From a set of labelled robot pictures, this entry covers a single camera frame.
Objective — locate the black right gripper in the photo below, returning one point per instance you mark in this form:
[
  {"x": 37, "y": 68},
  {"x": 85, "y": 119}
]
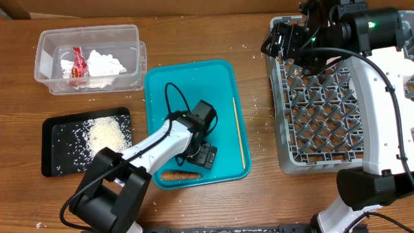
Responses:
[{"x": 292, "y": 34}]

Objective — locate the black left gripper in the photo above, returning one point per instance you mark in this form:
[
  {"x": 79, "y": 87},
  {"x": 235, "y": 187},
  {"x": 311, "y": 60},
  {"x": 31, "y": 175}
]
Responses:
[{"x": 200, "y": 158}]

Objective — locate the orange carrot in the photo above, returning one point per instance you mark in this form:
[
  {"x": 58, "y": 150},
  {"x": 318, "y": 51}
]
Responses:
[{"x": 179, "y": 175}]

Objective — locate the pile of rice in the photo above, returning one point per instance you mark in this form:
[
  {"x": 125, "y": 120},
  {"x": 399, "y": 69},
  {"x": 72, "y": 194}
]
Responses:
[{"x": 75, "y": 144}]

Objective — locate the white napkin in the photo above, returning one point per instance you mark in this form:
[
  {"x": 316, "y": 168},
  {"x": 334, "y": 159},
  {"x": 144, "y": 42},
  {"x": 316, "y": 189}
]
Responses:
[{"x": 99, "y": 66}]

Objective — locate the red snack wrapper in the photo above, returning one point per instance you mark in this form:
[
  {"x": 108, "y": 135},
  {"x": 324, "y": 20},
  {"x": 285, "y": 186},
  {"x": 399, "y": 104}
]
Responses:
[{"x": 79, "y": 69}]

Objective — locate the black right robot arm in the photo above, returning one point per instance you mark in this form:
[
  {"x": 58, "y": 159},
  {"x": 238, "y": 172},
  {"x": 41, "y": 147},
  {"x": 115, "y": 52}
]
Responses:
[{"x": 337, "y": 28}]

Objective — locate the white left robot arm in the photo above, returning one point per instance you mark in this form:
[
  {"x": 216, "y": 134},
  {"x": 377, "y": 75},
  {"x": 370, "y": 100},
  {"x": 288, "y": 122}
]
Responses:
[{"x": 111, "y": 192}]

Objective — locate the wooden chopstick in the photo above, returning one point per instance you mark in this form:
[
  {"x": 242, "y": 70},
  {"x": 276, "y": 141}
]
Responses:
[{"x": 239, "y": 134}]

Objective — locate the teal plastic tray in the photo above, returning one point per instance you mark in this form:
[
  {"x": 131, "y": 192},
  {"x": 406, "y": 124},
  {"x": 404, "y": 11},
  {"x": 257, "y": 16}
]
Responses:
[{"x": 182, "y": 86}]

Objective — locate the grey dish rack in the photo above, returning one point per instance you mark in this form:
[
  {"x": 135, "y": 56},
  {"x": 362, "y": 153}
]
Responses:
[{"x": 346, "y": 119}]

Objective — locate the black tray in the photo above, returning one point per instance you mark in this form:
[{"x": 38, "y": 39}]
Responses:
[{"x": 47, "y": 168}]

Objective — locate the clear plastic bin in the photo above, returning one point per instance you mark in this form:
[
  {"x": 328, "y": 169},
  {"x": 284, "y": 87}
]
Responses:
[{"x": 122, "y": 41}]

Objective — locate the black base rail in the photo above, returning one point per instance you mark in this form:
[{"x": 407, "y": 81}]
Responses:
[{"x": 226, "y": 230}]

